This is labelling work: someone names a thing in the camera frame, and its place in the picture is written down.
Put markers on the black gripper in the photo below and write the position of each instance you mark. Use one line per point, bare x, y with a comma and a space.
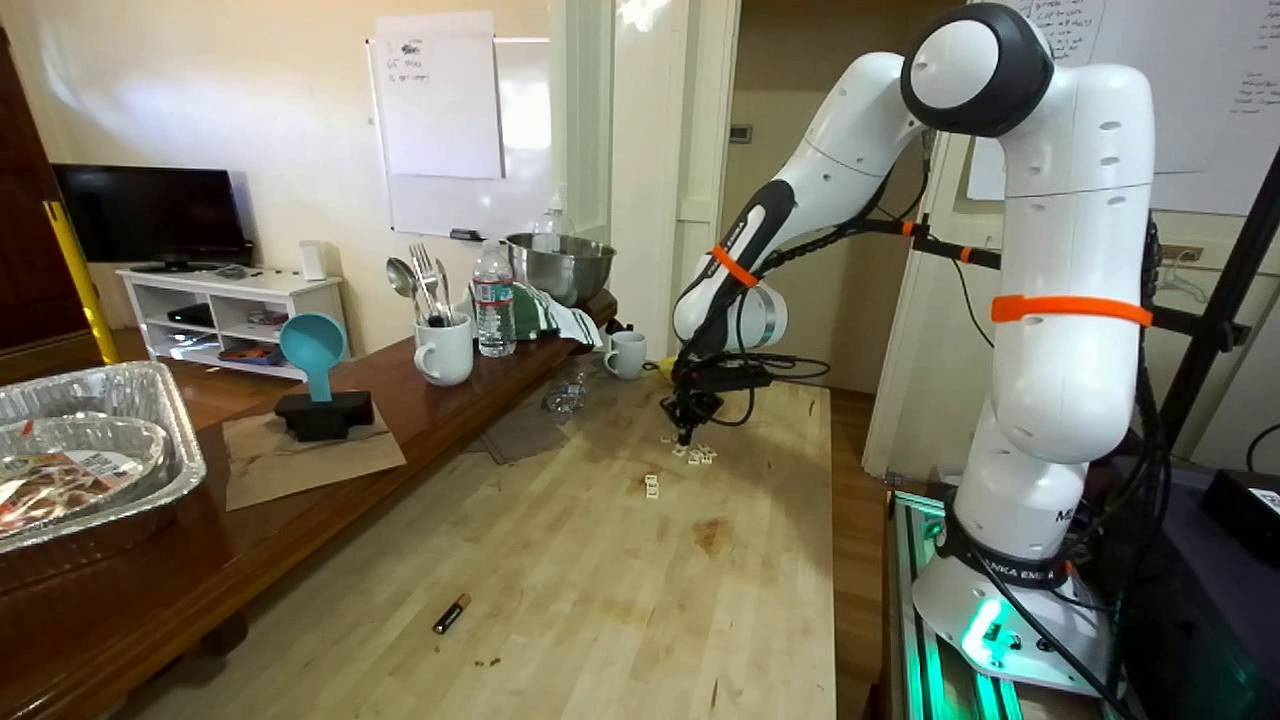
702, 379

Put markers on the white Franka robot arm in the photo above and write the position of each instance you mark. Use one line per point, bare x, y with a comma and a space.
1065, 203

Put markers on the black rectangular block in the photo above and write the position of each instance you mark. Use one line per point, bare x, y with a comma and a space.
323, 417

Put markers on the white empty mug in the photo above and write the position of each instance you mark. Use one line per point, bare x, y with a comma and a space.
624, 358

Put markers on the crushed clear plastic bottle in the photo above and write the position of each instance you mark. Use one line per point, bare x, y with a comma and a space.
567, 389

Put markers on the green striped white towel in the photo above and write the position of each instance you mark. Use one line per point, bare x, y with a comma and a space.
567, 322

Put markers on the steel mixing bowl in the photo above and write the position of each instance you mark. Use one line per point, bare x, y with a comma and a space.
575, 264

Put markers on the clear plastic water bottle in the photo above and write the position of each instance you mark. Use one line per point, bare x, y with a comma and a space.
494, 305

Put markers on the clear pump soap bottle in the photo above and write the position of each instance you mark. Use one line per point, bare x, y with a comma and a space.
551, 224

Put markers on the white mug holding utensils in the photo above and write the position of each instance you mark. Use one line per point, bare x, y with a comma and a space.
445, 354

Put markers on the silver metal spoon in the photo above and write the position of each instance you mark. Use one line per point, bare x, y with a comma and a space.
403, 279
435, 275

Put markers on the black marker pen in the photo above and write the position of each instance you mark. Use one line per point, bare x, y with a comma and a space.
450, 615

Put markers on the teal plastic scoop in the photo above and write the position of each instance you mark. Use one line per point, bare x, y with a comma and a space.
313, 347

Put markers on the white paper sheet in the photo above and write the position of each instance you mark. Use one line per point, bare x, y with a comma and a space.
443, 105

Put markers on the small white box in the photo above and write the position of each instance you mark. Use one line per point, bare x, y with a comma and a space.
309, 260

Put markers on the brown cardboard sheet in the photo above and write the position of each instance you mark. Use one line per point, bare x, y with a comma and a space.
266, 465

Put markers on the white television shelf unit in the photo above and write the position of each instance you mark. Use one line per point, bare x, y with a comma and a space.
266, 284

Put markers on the large aluminium foil tray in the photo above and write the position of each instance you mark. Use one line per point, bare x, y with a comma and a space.
163, 402

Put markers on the small aluminium foil tray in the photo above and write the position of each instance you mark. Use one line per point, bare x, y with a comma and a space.
132, 443

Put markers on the dark equipment case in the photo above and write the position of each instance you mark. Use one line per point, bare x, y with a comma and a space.
1202, 624

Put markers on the black tripod pole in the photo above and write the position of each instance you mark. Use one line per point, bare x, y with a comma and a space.
1226, 292

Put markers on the black flat television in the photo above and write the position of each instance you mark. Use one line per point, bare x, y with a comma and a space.
154, 212

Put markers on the black electronic box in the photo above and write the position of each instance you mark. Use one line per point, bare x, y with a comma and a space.
1245, 514

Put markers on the brown wooden counter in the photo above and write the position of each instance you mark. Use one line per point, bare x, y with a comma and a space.
132, 603

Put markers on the white handwritten poster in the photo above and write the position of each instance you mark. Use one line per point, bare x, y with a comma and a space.
1212, 105

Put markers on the yellow long bar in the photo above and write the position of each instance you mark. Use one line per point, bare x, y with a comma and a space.
80, 283

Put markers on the orange white wrapper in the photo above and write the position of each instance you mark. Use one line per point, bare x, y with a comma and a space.
54, 482

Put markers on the dark brown wooden cabinet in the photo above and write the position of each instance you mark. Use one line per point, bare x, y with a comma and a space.
24, 203

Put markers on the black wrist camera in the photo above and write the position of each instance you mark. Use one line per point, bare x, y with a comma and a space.
744, 374

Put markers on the dark wall switch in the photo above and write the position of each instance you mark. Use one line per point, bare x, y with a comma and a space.
737, 132

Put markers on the black mount rod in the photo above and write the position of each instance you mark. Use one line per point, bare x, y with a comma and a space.
955, 250

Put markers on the white wall whiteboard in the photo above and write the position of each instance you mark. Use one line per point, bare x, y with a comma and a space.
525, 132

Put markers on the metal robot cart frame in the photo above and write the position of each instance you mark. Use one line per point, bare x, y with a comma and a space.
934, 681

